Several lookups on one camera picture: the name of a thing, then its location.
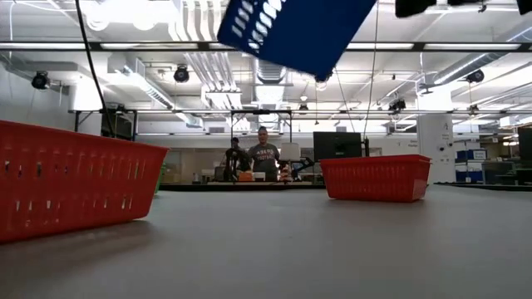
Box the grey table mat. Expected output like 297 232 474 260
0 182 532 299

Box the red plastic basket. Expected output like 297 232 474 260
0 119 170 245
318 154 433 203

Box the green plastic basket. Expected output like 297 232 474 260
154 162 166 195

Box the silver ventilation duct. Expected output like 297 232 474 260
419 28 532 96

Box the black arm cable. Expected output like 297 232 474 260
74 0 116 136

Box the blue storage bin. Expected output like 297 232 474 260
456 148 488 162
455 168 485 184

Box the person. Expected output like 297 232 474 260
224 136 253 183
247 125 282 183

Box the black computer monitor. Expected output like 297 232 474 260
313 131 363 162

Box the black ceiling spotlight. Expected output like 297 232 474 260
465 68 485 84
31 71 51 91
173 65 191 84

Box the white box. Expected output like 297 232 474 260
280 142 301 162

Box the white LED light strip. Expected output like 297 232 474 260
0 42 523 51

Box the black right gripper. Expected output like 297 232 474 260
394 0 438 19

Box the blue plastic basket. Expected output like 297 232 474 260
216 0 378 83

